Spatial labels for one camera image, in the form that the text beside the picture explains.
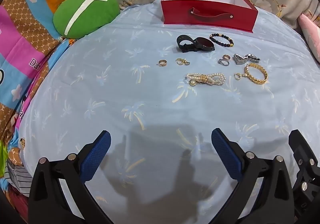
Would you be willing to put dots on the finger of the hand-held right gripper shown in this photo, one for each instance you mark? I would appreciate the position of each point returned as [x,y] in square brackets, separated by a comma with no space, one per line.
[301,148]

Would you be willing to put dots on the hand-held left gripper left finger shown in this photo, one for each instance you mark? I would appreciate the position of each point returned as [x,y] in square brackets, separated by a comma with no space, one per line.
[97,154]

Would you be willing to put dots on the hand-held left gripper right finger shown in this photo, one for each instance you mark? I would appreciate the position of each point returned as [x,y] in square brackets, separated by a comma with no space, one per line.
[226,151]

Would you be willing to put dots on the light blue palm print sheet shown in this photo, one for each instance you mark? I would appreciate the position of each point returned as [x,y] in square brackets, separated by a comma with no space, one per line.
[100,94]

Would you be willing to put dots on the silver hoop earring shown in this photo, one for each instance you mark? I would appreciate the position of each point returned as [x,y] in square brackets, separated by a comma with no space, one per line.
[219,61]

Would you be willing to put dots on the silver metal watch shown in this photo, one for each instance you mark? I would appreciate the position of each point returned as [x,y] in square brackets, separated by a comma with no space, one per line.
[238,58]

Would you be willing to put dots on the small rose gold hoop earring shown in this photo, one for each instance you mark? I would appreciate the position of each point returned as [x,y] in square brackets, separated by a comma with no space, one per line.
[227,56]

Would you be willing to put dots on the gold dangling earring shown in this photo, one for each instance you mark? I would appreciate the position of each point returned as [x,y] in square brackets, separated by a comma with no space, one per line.
[180,61]

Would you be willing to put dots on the black wrist watch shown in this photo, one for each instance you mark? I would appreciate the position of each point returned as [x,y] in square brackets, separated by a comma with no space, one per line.
[206,44]

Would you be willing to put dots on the pink pillow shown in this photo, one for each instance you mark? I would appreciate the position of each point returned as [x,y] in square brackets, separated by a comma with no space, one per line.
[311,31]

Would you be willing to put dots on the colourful cartoon printed blanket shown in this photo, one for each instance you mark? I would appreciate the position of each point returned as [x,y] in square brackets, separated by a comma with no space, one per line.
[22,39]

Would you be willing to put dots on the green round pillow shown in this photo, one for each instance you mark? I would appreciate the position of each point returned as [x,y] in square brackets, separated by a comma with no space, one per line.
[82,14]

